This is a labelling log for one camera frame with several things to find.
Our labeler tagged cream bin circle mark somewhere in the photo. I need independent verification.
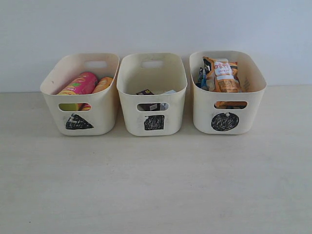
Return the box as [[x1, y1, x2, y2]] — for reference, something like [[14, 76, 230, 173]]
[[189, 51, 267, 135]]

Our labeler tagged blue noodle bag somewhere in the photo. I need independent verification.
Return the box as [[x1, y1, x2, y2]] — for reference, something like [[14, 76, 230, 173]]
[[195, 67, 215, 92]]

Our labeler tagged white blue milk carton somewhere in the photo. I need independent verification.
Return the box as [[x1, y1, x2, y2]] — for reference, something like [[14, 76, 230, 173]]
[[160, 90, 176, 111]]

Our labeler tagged orange white noodle bag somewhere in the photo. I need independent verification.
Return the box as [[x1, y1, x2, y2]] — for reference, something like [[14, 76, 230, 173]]
[[203, 57, 242, 93]]

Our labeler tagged yellow chips can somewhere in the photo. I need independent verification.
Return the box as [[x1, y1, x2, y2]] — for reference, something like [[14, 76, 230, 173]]
[[92, 77, 113, 94]]

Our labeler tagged dark purple small box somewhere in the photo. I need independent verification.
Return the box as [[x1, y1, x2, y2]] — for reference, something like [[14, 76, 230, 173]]
[[136, 89, 160, 112]]

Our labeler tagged pink chips can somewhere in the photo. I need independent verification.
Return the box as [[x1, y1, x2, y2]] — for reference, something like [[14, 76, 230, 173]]
[[58, 72, 98, 111]]

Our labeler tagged cream bin triangle mark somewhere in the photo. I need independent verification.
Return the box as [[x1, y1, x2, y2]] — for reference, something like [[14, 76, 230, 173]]
[[40, 53, 120, 136]]

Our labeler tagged cream bin square mark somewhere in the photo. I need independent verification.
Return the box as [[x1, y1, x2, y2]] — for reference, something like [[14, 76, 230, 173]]
[[117, 53, 188, 137]]

